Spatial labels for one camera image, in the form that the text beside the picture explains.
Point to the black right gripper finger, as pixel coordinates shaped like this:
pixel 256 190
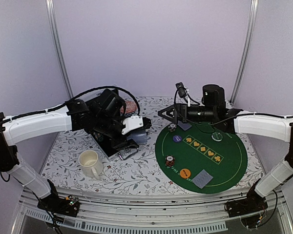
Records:
pixel 171 117
pixel 167 112

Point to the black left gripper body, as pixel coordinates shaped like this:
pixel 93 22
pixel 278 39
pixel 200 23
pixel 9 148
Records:
pixel 120 144

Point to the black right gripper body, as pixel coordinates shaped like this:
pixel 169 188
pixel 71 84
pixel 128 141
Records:
pixel 184 107

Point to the blue playing card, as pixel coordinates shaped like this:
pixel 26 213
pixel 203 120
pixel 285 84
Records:
pixel 202 179
pixel 184 126

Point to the purple small blind button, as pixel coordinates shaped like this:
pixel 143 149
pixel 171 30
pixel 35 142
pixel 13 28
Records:
pixel 177 138

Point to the red black poker chip stack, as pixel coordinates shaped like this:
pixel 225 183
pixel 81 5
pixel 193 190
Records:
pixel 169 161

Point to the orange big blind button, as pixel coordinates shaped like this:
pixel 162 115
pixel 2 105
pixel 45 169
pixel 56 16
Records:
pixel 185 173

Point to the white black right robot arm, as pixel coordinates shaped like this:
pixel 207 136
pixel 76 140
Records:
pixel 213 111

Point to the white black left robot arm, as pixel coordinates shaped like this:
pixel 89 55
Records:
pixel 69 116

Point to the cream ceramic mug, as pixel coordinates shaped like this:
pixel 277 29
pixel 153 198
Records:
pixel 90 164

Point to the clear glass dealer button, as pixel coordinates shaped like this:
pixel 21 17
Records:
pixel 217 136

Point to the white floral tablecloth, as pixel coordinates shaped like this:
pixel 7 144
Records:
pixel 140 174

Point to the green round poker mat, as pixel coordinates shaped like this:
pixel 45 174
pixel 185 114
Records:
pixel 226 160

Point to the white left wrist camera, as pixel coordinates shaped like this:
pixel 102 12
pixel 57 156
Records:
pixel 132 123

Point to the aluminium frame rail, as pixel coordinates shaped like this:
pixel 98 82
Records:
pixel 103 213

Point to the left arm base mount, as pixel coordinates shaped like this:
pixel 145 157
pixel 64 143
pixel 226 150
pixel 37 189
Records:
pixel 68 206

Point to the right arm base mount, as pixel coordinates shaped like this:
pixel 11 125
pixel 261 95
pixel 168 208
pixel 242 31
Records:
pixel 245 206

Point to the right aluminium post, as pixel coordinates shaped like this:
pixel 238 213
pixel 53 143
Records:
pixel 245 51

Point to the aluminium post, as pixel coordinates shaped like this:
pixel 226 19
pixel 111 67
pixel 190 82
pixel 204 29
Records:
pixel 245 51
pixel 57 44

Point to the left aluminium post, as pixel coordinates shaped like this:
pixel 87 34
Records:
pixel 57 44

